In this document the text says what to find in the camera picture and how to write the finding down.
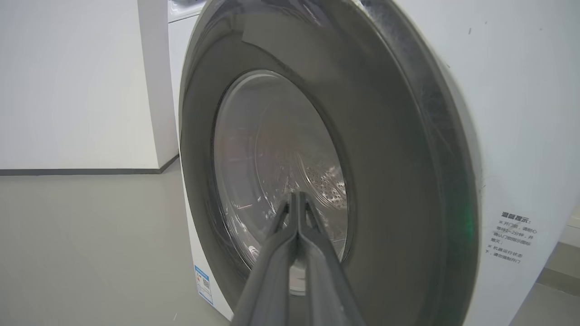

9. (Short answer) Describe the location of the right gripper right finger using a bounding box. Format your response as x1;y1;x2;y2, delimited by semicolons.
297;192;365;326

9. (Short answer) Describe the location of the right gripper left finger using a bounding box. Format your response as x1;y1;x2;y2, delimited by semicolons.
230;192;300;326

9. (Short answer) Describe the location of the black round glass washer door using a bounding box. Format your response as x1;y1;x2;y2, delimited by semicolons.
179;0;481;326

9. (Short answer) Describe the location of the steel washing machine drum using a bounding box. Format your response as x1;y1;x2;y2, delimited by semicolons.
213;70;349;272

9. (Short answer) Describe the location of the white front-load washing machine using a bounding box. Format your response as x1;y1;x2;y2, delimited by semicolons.
168;0;580;326

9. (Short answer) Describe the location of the blue energy label sticker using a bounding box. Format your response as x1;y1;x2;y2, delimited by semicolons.
194;265;214;305

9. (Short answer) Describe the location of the black warning text print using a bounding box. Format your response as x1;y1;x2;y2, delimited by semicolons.
486;211;540;265

